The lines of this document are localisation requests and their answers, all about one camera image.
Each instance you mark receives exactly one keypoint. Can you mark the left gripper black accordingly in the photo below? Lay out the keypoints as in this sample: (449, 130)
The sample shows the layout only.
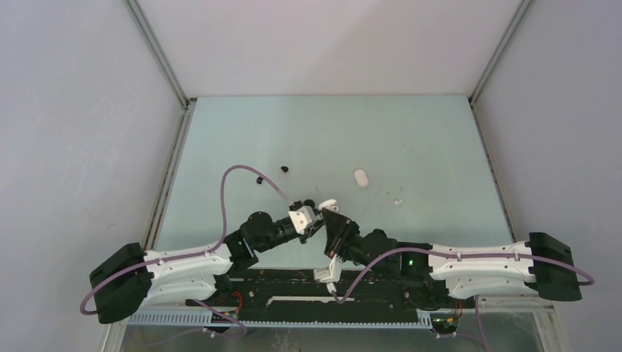
(311, 230)

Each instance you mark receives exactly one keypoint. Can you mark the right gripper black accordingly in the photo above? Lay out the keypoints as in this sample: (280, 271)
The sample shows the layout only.
(339, 229)

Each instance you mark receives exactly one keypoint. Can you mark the white charging case with dot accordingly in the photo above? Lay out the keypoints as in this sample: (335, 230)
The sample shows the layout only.
(329, 204)

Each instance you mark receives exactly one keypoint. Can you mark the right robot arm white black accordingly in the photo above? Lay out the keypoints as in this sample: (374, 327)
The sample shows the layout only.
(541, 265)

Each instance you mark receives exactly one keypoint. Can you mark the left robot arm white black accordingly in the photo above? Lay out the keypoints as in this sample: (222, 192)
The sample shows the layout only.
(133, 278)

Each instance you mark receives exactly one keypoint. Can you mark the white closed charging case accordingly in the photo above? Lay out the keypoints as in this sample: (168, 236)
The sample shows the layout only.
(361, 178)

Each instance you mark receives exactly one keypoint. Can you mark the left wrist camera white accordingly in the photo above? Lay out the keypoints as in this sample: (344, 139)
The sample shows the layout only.
(301, 218)

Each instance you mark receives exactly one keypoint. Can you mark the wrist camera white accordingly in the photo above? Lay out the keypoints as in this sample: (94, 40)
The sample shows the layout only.
(328, 272)
(301, 218)

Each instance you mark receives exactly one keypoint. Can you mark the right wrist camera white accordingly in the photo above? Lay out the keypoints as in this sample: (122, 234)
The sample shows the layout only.
(328, 272)

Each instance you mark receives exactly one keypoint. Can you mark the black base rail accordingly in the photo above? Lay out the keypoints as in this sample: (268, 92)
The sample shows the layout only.
(293, 296)

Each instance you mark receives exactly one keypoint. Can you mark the left aluminium frame post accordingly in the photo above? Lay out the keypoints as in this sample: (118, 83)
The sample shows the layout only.
(145, 29)

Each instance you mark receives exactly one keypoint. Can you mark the aluminium frame post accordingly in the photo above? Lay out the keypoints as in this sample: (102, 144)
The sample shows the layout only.
(510, 31)
(145, 29)

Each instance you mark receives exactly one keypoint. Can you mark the right aluminium frame post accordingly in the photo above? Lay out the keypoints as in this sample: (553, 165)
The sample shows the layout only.
(510, 31)

